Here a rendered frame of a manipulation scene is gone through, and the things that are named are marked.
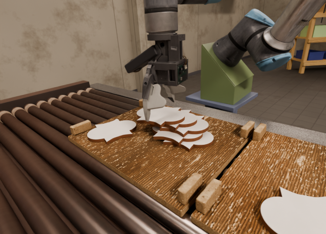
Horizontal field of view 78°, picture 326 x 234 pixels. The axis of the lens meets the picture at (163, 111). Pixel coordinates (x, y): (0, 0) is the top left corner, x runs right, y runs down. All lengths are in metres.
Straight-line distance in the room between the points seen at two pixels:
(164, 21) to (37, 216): 0.44
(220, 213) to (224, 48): 0.75
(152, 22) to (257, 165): 0.38
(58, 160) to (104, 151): 0.12
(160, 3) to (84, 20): 3.15
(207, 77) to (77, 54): 2.77
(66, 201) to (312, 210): 0.41
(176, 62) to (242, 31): 0.53
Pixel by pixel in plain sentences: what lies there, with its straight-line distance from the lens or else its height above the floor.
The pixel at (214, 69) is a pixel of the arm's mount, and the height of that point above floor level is 1.02.
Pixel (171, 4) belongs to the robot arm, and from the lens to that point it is 0.48.
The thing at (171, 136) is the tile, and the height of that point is 0.96.
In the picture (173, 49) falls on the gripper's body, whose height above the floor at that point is 1.16.
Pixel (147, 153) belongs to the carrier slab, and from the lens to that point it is 0.49.
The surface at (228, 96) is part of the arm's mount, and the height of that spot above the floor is 0.91.
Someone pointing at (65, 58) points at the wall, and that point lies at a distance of 3.44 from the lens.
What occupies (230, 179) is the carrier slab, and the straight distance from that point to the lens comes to 0.42.
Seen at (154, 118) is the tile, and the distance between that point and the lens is 0.53.
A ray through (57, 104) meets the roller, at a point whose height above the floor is 0.91.
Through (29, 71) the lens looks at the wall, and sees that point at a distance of 3.32.
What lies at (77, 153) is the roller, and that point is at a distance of 0.59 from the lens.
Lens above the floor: 1.21
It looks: 23 degrees down
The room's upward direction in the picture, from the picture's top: 3 degrees counter-clockwise
